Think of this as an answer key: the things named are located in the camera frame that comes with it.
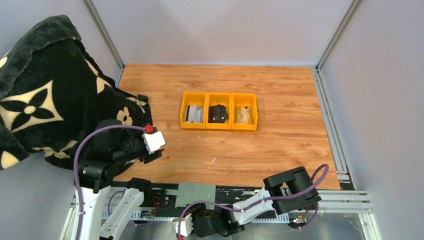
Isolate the mint green card holder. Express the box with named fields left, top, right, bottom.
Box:
left=165, top=181, right=217, bottom=207

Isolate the black floral blanket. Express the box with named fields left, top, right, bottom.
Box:
left=0, top=15, right=153, bottom=170

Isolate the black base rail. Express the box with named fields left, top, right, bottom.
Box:
left=112, top=180, right=321, bottom=221

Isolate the silver card holder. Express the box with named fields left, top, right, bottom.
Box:
left=183, top=104, right=204, bottom=123

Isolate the tan card holder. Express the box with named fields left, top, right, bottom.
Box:
left=235, top=106, right=252, bottom=125

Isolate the yellow three-compartment bin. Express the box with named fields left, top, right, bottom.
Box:
left=179, top=92, right=259, bottom=131

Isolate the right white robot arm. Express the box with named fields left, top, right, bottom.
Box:
left=188, top=166, right=323, bottom=238

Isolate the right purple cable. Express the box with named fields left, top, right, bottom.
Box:
left=177, top=163, right=330, bottom=240

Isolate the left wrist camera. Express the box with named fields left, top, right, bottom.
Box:
left=142, top=131, right=166, bottom=154

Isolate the black card holder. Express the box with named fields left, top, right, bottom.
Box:
left=208, top=104, right=229, bottom=124

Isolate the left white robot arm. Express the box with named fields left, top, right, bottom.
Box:
left=71, top=119, right=166, bottom=240

